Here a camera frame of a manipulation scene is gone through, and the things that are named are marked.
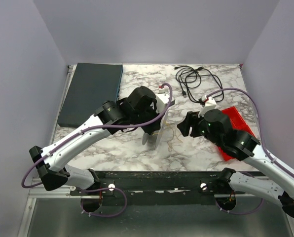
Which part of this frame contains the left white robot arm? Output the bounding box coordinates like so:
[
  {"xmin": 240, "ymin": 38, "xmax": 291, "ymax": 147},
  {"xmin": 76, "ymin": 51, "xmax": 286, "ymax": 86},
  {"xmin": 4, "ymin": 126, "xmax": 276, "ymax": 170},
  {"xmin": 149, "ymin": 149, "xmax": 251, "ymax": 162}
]
[{"xmin": 30, "ymin": 86, "xmax": 172, "ymax": 191}]

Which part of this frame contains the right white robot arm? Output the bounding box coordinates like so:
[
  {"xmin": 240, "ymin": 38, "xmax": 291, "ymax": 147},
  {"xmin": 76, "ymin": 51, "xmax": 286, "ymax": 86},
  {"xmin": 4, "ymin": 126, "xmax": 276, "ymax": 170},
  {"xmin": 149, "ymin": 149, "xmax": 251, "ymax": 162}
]
[{"xmin": 177, "ymin": 109, "xmax": 294, "ymax": 218}]

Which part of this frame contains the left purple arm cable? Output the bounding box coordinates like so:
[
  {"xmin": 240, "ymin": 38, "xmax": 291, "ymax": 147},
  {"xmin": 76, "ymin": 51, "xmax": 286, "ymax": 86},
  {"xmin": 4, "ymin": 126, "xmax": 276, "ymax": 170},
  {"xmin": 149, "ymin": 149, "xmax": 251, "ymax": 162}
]
[{"xmin": 21, "ymin": 82, "xmax": 174, "ymax": 190}]

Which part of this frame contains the dark grey network switch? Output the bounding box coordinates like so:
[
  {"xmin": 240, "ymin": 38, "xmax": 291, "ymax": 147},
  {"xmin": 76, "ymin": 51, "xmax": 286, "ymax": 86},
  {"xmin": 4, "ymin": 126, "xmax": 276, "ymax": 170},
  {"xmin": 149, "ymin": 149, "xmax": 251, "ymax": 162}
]
[{"xmin": 57, "ymin": 63, "xmax": 123, "ymax": 128}]

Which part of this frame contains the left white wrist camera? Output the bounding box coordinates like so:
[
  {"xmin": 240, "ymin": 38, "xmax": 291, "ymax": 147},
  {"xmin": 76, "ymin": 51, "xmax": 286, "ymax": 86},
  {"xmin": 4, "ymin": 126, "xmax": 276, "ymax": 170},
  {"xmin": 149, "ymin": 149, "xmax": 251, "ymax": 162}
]
[{"xmin": 155, "ymin": 92, "xmax": 170, "ymax": 113}]

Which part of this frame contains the grey cable spool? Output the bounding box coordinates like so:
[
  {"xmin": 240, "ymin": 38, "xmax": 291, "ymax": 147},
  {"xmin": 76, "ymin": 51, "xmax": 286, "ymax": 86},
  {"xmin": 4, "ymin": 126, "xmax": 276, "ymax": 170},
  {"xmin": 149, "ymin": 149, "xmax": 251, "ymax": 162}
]
[{"xmin": 142, "ymin": 110, "xmax": 168, "ymax": 150}]

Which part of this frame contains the red plastic bin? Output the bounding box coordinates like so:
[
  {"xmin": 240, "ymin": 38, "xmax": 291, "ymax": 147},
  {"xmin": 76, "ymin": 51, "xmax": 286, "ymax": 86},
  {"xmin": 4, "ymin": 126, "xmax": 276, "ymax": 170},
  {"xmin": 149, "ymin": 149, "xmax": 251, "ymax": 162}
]
[{"xmin": 209, "ymin": 107, "xmax": 260, "ymax": 161}]

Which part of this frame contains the yellow wire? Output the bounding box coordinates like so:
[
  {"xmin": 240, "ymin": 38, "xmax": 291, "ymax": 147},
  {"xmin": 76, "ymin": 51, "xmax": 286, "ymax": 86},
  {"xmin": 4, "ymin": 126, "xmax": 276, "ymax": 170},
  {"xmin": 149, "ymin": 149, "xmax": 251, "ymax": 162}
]
[{"xmin": 151, "ymin": 120, "xmax": 184, "ymax": 153}]

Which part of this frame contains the aluminium frame rail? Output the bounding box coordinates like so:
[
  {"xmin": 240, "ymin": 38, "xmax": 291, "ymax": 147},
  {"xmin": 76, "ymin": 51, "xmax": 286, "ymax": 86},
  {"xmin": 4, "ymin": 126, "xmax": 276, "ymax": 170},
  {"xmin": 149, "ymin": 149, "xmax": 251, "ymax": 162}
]
[{"xmin": 28, "ymin": 177, "xmax": 75, "ymax": 198}]

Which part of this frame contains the black USB cable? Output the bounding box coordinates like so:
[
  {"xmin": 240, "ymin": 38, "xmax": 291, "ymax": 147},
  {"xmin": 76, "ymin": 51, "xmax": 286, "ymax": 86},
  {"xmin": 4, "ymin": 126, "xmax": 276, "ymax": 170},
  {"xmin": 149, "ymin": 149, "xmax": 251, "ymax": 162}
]
[{"xmin": 174, "ymin": 65, "xmax": 224, "ymax": 104}]

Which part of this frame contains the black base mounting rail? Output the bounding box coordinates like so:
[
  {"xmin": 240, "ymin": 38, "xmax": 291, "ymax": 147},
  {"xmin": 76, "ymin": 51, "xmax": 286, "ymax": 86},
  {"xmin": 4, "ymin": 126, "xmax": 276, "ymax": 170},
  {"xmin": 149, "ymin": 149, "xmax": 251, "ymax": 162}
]
[{"xmin": 70, "ymin": 170, "xmax": 268, "ymax": 207}]

